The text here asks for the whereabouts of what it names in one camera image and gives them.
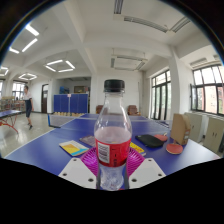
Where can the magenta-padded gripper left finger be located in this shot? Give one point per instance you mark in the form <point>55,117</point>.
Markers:
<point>77,170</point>

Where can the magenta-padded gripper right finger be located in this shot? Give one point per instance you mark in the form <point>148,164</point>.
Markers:
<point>146,171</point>

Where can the clear red-labelled drink bottle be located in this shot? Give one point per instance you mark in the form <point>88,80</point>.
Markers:
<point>113,140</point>

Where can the blue and yellow book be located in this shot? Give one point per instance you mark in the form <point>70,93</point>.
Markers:
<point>73,147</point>

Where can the black paddle case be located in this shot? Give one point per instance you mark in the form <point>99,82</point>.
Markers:
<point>149,140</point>

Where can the grey patterned notebook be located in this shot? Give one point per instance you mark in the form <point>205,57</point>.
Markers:
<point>88,140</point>

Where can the red table tennis paddle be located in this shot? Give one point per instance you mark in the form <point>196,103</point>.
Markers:
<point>162,137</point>
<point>174,148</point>

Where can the grey blue-framed barrier panel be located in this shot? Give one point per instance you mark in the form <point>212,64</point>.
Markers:
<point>60,120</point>

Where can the brown cardboard box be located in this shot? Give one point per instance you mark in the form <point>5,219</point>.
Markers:
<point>180,128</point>

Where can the brown armchair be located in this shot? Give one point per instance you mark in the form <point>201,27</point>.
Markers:
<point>132,110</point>
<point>99,109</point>

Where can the beige cabinet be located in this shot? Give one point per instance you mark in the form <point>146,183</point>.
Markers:
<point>214,135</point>
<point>193,126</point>

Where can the blue folding partition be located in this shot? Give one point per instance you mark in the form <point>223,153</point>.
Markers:
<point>70,103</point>

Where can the black-framed glass door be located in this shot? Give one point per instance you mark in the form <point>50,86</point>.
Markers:
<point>161,96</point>

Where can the dark brown door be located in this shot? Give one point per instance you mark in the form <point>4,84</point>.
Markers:
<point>44,98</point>

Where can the red-legged table tennis table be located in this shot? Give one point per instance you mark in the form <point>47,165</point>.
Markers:
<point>8,114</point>

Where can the shelf unit with books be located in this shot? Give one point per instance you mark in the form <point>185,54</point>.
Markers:
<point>9,103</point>

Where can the small bright window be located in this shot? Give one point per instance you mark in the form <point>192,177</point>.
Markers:
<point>18,90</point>

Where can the black-framed large window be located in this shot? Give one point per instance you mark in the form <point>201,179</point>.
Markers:
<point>208,90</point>

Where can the ceiling lights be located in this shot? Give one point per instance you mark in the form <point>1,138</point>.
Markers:
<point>55,62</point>

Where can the ceiling air conditioner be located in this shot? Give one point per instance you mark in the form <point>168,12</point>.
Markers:
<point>128,62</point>

